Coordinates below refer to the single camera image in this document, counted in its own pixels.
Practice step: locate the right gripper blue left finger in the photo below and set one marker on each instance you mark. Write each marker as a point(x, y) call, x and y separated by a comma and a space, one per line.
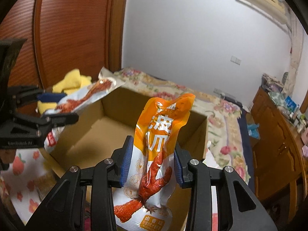
point(64, 206)

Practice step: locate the white wall switch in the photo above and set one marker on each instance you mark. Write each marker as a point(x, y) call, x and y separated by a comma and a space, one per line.
point(235, 60)

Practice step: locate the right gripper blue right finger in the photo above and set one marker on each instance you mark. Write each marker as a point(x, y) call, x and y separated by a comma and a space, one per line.
point(238, 207)

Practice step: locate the floral bed quilt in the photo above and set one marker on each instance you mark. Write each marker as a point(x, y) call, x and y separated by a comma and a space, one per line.
point(227, 134)

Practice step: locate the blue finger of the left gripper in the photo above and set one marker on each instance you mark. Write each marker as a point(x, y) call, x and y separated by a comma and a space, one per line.
point(51, 97)
point(60, 119)

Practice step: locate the brown cardboard box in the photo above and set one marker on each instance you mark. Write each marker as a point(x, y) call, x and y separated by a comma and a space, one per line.
point(103, 128)

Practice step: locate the brown louvered wardrobe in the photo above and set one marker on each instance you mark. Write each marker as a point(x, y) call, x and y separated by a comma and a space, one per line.
point(61, 35)

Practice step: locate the white chicken feet snack bag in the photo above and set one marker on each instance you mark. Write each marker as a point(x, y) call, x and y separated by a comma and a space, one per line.
point(82, 98)

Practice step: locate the floral white mattress cover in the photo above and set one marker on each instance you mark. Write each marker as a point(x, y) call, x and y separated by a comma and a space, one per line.
point(27, 181)

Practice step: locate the beige curtain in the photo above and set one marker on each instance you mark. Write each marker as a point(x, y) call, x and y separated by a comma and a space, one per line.
point(297, 35)

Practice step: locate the orange chicken feet snack bag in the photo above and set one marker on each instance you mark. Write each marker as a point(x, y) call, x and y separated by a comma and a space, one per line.
point(141, 203)

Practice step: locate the stack of folded clothes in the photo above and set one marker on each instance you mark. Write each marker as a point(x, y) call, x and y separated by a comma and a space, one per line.
point(271, 84)

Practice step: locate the wooden sideboard cabinet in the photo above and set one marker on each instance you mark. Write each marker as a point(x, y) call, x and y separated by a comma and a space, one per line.
point(280, 169)

